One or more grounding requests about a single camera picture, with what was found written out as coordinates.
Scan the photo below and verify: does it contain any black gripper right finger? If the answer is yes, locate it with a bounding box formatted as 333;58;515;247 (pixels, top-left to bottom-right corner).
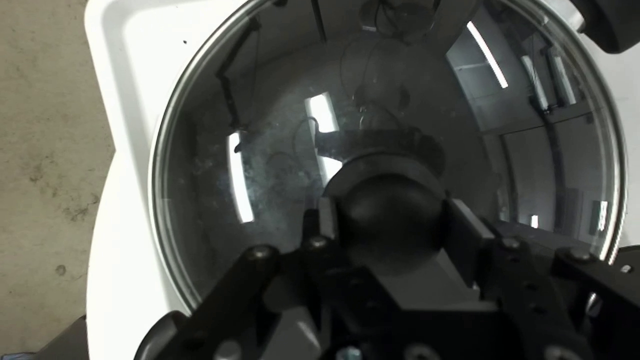
443;198;640;360

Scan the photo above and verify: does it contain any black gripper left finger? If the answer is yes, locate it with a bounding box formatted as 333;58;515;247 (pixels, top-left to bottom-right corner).
153;196;347;360

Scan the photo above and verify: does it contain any glass pot lid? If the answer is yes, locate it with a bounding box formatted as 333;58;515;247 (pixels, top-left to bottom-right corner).
149;0;626;306

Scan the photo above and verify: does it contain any white plastic tray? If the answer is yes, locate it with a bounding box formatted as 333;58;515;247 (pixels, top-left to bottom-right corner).
86;0;637;360

